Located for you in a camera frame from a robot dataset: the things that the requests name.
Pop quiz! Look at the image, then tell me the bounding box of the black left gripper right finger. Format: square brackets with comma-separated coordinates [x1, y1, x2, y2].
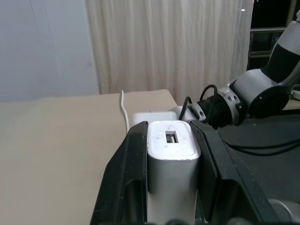
[188, 120, 280, 225]

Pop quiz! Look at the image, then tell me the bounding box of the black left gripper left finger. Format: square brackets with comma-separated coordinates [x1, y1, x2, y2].
[90, 121, 149, 225]

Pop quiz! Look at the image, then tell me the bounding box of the white charger block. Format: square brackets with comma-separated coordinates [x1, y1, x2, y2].
[146, 120, 203, 225]

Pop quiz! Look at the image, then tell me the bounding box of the white power strip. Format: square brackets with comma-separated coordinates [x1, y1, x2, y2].
[133, 112, 178, 129]

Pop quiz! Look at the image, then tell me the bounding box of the cream pleated curtain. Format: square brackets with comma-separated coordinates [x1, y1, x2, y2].
[84, 0, 254, 111]

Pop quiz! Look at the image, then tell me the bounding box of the thin black cable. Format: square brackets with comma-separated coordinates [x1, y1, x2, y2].
[219, 133, 300, 156]

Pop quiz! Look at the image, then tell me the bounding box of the white power strip cable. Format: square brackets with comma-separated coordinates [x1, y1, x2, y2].
[120, 90, 131, 130]

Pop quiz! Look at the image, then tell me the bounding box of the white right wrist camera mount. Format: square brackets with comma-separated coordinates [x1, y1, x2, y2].
[172, 103, 207, 123]

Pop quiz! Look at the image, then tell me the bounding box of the black robot wrist cable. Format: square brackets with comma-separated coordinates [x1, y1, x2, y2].
[179, 84, 219, 125]

